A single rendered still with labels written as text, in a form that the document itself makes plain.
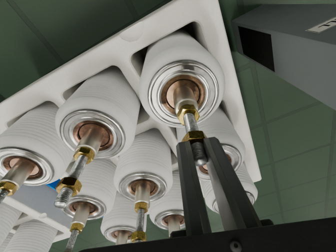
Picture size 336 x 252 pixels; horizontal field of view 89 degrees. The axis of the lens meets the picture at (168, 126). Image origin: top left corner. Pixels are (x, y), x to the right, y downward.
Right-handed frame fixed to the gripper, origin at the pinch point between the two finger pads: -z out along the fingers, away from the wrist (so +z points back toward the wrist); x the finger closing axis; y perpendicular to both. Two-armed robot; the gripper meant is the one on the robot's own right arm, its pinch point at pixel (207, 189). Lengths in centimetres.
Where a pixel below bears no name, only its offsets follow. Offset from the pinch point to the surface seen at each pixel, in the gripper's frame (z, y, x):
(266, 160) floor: -36, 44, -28
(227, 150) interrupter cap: -11.2, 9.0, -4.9
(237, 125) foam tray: -18.5, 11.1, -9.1
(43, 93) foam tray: -18.6, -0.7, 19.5
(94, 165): -16.9, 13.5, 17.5
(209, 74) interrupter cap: -11.1, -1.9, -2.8
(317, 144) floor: -36, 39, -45
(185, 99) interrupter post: -8.5, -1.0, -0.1
